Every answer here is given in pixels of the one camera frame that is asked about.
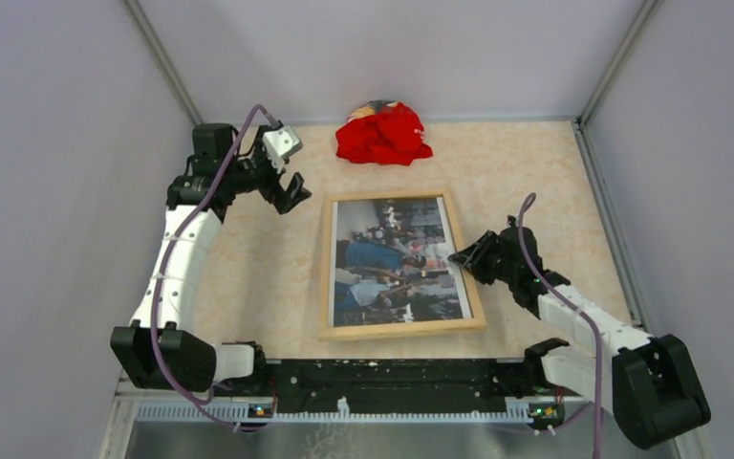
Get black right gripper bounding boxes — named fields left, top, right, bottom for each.
left=452, top=230, right=518, bottom=286

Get printed colour photo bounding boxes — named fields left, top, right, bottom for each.
left=330, top=196, right=473, bottom=329

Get light wooden picture frame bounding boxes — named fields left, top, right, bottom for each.
left=317, top=188, right=487, bottom=343

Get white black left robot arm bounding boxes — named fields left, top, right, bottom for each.
left=110, top=122, right=312, bottom=396

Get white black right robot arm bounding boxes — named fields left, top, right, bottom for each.
left=448, top=216, right=712, bottom=449

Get red crumpled cloth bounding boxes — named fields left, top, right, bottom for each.
left=335, top=99, right=433, bottom=166

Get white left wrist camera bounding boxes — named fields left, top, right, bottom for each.
left=262, top=125, right=303, bottom=172

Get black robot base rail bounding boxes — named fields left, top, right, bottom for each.
left=214, top=359, right=571, bottom=414

